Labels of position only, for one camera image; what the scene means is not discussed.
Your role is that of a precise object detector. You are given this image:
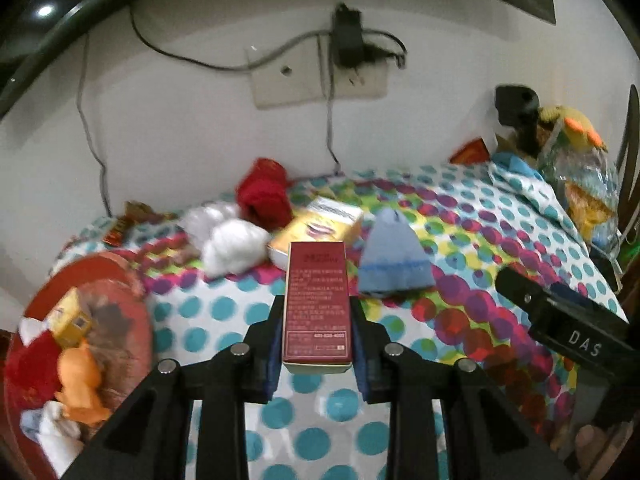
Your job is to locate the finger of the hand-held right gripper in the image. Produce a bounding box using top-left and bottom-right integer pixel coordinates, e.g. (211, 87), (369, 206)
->
(495, 266), (552, 324)

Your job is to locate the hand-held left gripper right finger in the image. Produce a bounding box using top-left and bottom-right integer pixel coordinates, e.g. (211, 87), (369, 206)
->
(350, 297), (573, 480)

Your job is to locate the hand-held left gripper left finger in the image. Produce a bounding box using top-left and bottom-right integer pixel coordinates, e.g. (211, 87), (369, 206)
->
(62, 294), (285, 480)

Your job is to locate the red and beige cardboard box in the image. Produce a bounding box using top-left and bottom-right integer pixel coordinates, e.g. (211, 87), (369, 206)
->
(281, 241), (354, 375)

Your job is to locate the red round tray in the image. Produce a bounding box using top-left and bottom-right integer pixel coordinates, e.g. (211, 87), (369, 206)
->
(2, 252), (157, 480)

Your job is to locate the orange toy dinosaur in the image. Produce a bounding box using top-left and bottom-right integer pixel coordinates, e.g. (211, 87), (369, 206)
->
(54, 339), (114, 427)

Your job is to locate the yellow medicine box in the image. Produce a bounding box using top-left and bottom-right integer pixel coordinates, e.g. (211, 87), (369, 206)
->
(46, 287), (97, 350)
(267, 195), (364, 269)

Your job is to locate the white sock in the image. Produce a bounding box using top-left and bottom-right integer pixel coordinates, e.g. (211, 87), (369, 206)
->
(19, 317), (42, 347)
(36, 401), (87, 479)
(202, 219), (272, 277)

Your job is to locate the red sock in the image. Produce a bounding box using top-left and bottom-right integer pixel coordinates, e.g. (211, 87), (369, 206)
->
(4, 331), (65, 412)
(235, 158), (294, 232)

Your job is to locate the person's right hand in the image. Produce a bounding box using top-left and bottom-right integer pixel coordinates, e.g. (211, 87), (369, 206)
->
(574, 422), (632, 480)

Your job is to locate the polka dot tablecloth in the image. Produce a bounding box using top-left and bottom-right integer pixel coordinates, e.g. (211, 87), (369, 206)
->
(50, 162), (632, 480)

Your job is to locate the clear plastic bag of toys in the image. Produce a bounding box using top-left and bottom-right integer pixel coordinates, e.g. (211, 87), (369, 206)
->
(536, 120), (622, 248)

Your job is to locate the red packet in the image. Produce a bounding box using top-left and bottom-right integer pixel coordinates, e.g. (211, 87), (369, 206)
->
(449, 138), (489, 164)

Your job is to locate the crumpled clear plastic bag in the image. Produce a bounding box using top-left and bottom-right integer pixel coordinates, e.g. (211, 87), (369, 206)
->
(179, 202), (242, 247)

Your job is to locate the yellow plush toy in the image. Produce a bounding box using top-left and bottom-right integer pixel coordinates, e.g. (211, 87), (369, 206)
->
(539, 104), (609, 153)

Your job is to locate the black stand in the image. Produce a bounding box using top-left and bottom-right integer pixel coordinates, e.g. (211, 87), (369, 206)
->
(494, 84), (542, 157)

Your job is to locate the brown candy wrapper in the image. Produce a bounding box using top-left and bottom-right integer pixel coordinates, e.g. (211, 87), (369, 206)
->
(106, 200), (177, 247)

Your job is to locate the black charger adapter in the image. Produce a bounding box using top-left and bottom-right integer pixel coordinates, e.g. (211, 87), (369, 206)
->
(331, 3), (364, 67)

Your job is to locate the black charger cable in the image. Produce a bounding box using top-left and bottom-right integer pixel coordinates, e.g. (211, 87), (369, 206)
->
(324, 30), (408, 175)

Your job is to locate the beige wall power socket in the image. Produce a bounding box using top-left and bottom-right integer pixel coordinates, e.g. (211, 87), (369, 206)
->
(319, 42), (389, 101)

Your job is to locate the wall socket with charger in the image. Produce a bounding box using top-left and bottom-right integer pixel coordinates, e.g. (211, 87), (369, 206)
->
(247, 40), (323, 109)

